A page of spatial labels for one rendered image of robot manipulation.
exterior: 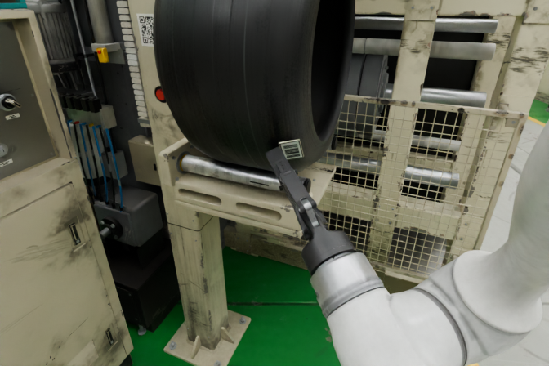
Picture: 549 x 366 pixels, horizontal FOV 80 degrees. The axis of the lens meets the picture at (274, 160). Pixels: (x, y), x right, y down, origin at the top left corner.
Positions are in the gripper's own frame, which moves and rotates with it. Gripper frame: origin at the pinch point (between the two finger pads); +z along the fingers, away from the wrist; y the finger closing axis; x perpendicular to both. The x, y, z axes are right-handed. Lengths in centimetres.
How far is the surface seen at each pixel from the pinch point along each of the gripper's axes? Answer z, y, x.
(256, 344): -4, 103, -33
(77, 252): 25, 31, -60
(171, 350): 6, 94, -65
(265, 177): 9.1, 14.9, -2.7
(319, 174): 17.4, 37.6, 13.6
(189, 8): 20.3, -22.2, -3.2
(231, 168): 15.8, 14.8, -9.2
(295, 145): 2.4, -0.1, 4.2
